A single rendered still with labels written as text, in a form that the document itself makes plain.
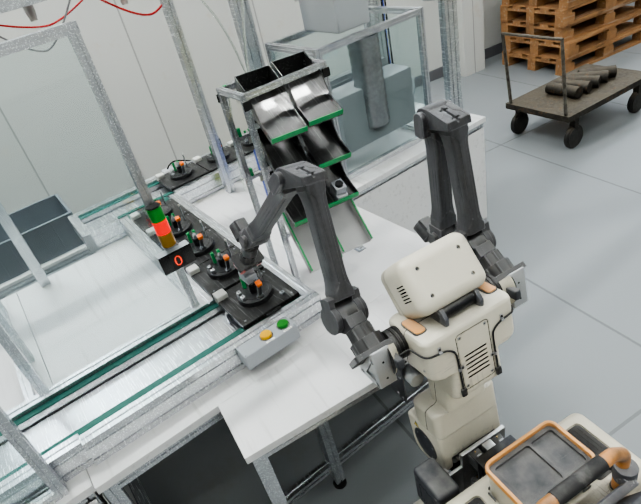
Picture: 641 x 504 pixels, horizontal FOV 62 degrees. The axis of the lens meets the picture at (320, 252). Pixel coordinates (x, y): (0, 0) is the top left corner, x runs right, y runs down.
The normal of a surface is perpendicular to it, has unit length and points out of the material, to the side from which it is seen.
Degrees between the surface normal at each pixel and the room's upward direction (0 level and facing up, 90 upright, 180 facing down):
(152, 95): 90
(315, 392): 0
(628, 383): 0
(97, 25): 90
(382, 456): 0
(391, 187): 90
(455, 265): 47
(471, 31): 90
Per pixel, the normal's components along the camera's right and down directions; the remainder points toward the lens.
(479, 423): 0.44, 0.29
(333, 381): -0.21, -0.81
